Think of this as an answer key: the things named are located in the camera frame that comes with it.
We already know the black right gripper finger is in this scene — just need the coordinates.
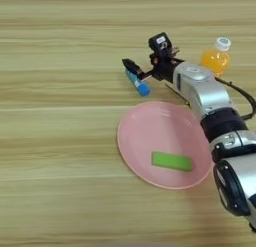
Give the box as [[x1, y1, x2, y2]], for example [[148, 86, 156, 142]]
[[121, 58, 146, 79]]

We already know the blue glue stick tube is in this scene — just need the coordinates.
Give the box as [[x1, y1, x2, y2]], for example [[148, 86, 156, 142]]
[[125, 69, 151, 98]]

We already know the pink round plate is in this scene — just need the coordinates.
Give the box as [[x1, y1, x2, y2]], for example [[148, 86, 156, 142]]
[[116, 101, 214, 191]]

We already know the orange juice bottle white cap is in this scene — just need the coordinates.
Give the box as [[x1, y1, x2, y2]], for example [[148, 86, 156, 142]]
[[200, 36, 232, 79]]

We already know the green rectangular block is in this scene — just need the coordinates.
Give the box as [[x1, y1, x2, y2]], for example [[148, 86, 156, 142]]
[[151, 151, 193, 173]]

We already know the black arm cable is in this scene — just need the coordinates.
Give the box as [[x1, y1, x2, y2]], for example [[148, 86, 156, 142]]
[[214, 76, 256, 121]]

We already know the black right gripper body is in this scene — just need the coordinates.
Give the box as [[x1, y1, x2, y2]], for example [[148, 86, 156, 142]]
[[137, 45, 186, 83]]

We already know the small black box white label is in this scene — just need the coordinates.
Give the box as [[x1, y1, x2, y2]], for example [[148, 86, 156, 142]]
[[148, 32, 173, 57]]

